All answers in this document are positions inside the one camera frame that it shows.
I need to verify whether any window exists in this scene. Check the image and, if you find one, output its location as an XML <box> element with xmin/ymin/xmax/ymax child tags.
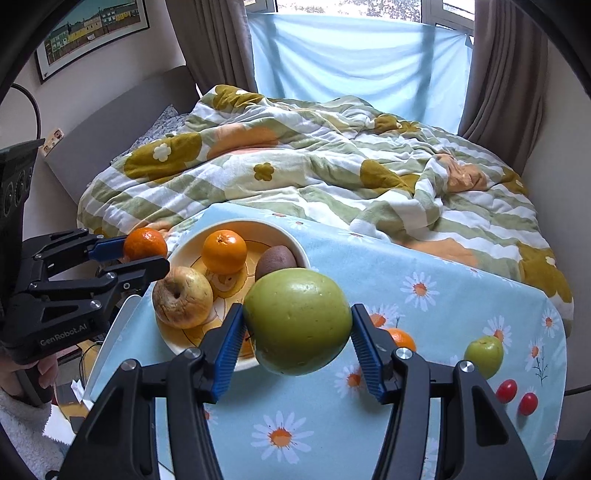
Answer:
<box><xmin>245</xmin><ymin>0</ymin><xmax>476</xmax><ymax>24</ymax></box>

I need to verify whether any cream bowl with duck print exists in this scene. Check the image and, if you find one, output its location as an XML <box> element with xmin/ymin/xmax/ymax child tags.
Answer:
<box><xmin>156</xmin><ymin>217</ymin><xmax>311</xmax><ymax>374</ymax></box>

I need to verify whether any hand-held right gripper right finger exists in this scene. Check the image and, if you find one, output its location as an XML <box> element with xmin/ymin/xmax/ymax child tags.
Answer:
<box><xmin>351</xmin><ymin>304</ymin><xmax>536</xmax><ymax>480</ymax></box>

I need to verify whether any brown kiwi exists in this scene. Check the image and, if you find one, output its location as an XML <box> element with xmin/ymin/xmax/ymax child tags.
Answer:
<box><xmin>255</xmin><ymin>246</ymin><xmax>298</xmax><ymax>282</ymax></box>

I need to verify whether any framed wall poster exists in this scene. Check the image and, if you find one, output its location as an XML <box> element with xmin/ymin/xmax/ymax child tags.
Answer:
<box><xmin>36</xmin><ymin>0</ymin><xmax>151</xmax><ymax>85</ymax></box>

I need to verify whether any wrinkled yellow apple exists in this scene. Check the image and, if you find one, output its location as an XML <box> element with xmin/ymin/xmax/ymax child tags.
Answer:
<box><xmin>152</xmin><ymin>266</ymin><xmax>214</xmax><ymax>329</ymax></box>

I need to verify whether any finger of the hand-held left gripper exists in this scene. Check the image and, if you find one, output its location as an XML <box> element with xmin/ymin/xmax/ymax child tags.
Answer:
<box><xmin>33</xmin><ymin>228</ymin><xmax>127</xmax><ymax>262</ymax></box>
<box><xmin>28</xmin><ymin>256</ymin><xmax>171</xmax><ymax>309</ymax></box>

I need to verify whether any green floral blanket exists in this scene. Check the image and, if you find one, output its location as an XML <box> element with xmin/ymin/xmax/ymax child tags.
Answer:
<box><xmin>76</xmin><ymin>84</ymin><xmax>575</xmax><ymax>315</ymax></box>

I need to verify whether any small mandarin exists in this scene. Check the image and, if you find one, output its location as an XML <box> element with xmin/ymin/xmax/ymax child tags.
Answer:
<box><xmin>383</xmin><ymin>328</ymin><xmax>417</xmax><ymax>354</ymax></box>

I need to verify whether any person's left forearm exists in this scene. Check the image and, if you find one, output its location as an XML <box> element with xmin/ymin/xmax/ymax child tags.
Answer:
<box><xmin>0</xmin><ymin>390</ymin><xmax>68</xmax><ymax>480</ymax></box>

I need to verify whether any light blue window cloth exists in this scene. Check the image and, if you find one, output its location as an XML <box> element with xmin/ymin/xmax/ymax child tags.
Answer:
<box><xmin>247</xmin><ymin>11</ymin><xmax>474</xmax><ymax>132</ymax></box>

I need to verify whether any green apple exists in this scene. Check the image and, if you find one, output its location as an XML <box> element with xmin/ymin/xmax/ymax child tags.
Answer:
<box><xmin>243</xmin><ymin>269</ymin><xmax>353</xmax><ymax>376</ymax></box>
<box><xmin>464</xmin><ymin>336</ymin><xmax>504</xmax><ymax>380</ymax></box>

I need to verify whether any person's left hand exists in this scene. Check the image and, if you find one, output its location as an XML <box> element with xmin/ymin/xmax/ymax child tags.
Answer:
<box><xmin>0</xmin><ymin>348</ymin><xmax>61</xmax><ymax>404</ymax></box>

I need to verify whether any blue daisy tablecloth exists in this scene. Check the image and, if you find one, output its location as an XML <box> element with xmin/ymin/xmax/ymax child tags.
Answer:
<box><xmin>85</xmin><ymin>203</ymin><xmax>568</xmax><ymax>480</ymax></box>

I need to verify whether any grey headboard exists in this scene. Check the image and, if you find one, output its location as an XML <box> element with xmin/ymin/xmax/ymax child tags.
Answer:
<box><xmin>46</xmin><ymin>65</ymin><xmax>199</xmax><ymax>206</ymax></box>

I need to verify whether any large orange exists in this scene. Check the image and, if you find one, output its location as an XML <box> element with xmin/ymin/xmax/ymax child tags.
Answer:
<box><xmin>123</xmin><ymin>227</ymin><xmax>168</xmax><ymax>261</ymax></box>
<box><xmin>202</xmin><ymin>229</ymin><xmax>247</xmax><ymax>275</ymax></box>

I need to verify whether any grey patterned bedsheet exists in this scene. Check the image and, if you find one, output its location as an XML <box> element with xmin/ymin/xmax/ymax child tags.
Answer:
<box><xmin>111</xmin><ymin>105</ymin><xmax>190</xmax><ymax>164</ymax></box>

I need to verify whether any brown curtain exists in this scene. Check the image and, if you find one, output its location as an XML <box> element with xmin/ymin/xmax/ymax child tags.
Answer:
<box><xmin>457</xmin><ymin>0</ymin><xmax>550</xmax><ymax>174</ymax></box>
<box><xmin>173</xmin><ymin>0</ymin><xmax>259</xmax><ymax>97</ymax></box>

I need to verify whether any black cable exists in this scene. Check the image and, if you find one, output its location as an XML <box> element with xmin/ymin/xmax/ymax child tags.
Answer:
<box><xmin>11</xmin><ymin>83</ymin><xmax>43</xmax><ymax>139</ymax></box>

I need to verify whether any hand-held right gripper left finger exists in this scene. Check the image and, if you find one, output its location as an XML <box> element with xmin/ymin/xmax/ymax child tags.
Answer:
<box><xmin>65</xmin><ymin>304</ymin><xmax>246</xmax><ymax>480</ymax></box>

